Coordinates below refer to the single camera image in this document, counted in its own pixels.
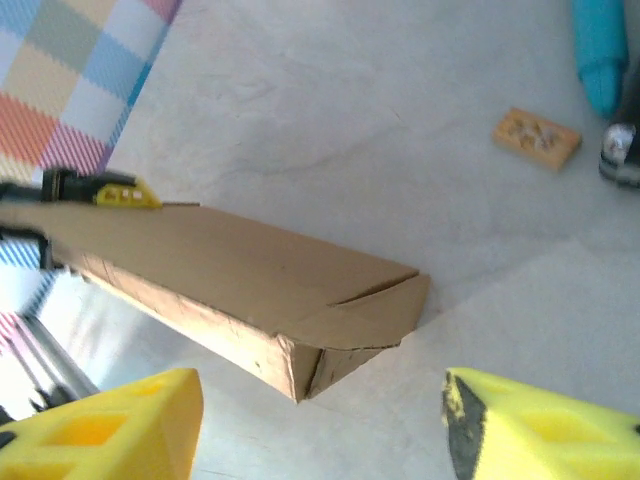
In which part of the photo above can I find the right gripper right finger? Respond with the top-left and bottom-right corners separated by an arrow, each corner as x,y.
440,367 -> 640,480

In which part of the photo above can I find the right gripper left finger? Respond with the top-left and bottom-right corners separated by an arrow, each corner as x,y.
0,368 -> 205,480

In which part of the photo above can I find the brown cardboard paper box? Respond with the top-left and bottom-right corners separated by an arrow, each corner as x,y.
0,202 -> 432,404

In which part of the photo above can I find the black hard case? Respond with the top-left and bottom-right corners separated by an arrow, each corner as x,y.
598,62 -> 640,190

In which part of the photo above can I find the teal marker pen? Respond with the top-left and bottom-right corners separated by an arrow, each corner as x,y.
571,0 -> 630,120

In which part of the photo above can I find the left aluminium corner post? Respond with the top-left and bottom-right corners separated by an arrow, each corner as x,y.
0,314 -> 100,421

